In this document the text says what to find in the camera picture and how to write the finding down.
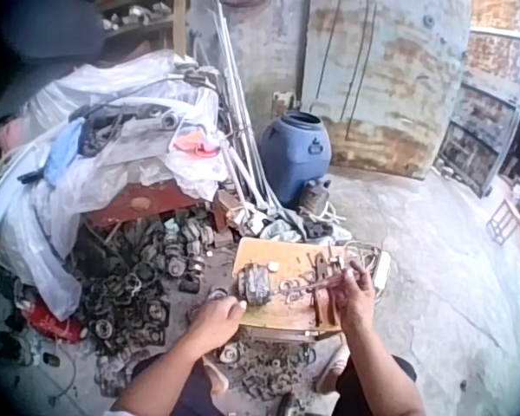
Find white power strip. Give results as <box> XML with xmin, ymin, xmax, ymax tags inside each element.
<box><xmin>371</xmin><ymin>250</ymin><xmax>393</xmax><ymax>292</ymax></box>

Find tangled cables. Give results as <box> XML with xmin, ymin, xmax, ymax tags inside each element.
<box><xmin>341</xmin><ymin>241</ymin><xmax>383</xmax><ymax>272</ymax></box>

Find small wooden work table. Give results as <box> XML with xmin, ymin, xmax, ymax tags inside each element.
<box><xmin>232</xmin><ymin>237</ymin><xmax>376</xmax><ymax>335</ymax></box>

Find dark metal rack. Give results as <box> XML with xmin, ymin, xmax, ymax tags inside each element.
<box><xmin>434</xmin><ymin>24</ymin><xmax>520</xmax><ymax>198</ymax></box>

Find red fire extinguisher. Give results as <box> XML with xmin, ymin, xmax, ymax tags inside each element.
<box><xmin>22</xmin><ymin>302</ymin><xmax>88</xmax><ymax>347</ymax></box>

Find person's left hand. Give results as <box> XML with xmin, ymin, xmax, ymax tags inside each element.
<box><xmin>185</xmin><ymin>296</ymin><xmax>248</xmax><ymax>353</ymax></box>

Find old rusty motor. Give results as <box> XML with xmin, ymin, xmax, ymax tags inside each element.
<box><xmin>300</xmin><ymin>179</ymin><xmax>332</xmax><ymax>217</ymax></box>

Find grey electric motor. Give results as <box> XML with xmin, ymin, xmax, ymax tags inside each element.
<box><xmin>237</xmin><ymin>263</ymin><xmax>283</xmax><ymax>307</ymax></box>

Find wooden wall shelf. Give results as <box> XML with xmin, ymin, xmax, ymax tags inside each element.
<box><xmin>98</xmin><ymin>0</ymin><xmax>188</xmax><ymax>49</ymax></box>

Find heap of grey rags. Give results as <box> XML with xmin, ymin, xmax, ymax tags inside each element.
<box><xmin>250</xmin><ymin>206</ymin><xmax>353</xmax><ymax>244</ymax></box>

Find person's legs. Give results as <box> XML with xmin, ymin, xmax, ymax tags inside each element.
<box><xmin>132</xmin><ymin>333</ymin><xmax>418</xmax><ymax>416</ymax></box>

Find person's right hand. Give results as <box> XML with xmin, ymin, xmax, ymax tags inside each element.
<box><xmin>330</xmin><ymin>263</ymin><xmax>377</xmax><ymax>335</ymax></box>

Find heap of scrap motor parts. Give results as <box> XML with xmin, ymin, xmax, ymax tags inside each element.
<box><xmin>75</xmin><ymin>211</ymin><xmax>220</xmax><ymax>363</ymax></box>

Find round metal pulley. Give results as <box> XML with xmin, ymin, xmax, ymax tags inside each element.
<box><xmin>218</xmin><ymin>341</ymin><xmax>243</xmax><ymax>366</ymax></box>

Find metal rings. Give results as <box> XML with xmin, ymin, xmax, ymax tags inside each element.
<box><xmin>278</xmin><ymin>278</ymin><xmax>314</xmax><ymax>305</ymax></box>

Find blue plastic barrel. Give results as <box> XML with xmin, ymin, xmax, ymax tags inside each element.
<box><xmin>259</xmin><ymin>109</ymin><xmax>333</xmax><ymax>210</ymax></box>

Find bundle of metal rods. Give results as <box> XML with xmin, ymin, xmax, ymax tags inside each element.
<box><xmin>211</xmin><ymin>0</ymin><xmax>285</xmax><ymax>220</ymax></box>

